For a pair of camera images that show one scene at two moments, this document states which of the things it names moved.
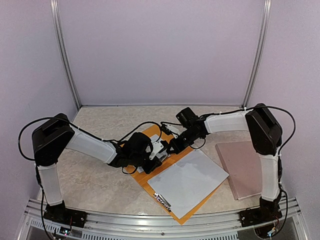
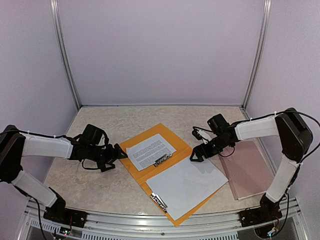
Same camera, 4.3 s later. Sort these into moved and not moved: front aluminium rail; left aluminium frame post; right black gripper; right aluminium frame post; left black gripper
Moved: left black gripper; right black gripper
Not moved: front aluminium rail; left aluminium frame post; right aluminium frame post
